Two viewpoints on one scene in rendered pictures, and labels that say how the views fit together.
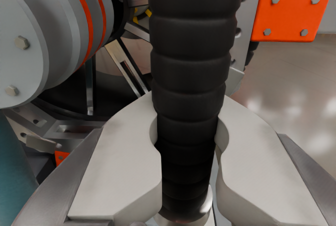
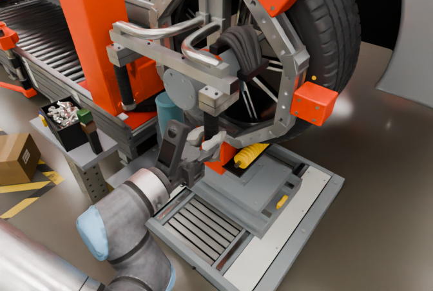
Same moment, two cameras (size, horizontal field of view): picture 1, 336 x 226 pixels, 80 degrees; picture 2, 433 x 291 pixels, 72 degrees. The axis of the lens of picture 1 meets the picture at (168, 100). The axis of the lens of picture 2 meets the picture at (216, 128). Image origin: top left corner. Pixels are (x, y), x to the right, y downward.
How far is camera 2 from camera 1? 64 cm
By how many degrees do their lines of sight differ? 32
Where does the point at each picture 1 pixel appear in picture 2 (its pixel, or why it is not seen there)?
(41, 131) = (194, 112)
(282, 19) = (303, 109)
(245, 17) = (286, 102)
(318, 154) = not seen: outside the picture
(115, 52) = (241, 84)
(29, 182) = not seen: hidden behind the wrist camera
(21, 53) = (190, 98)
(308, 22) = (316, 116)
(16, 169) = not seen: hidden behind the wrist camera
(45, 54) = (195, 101)
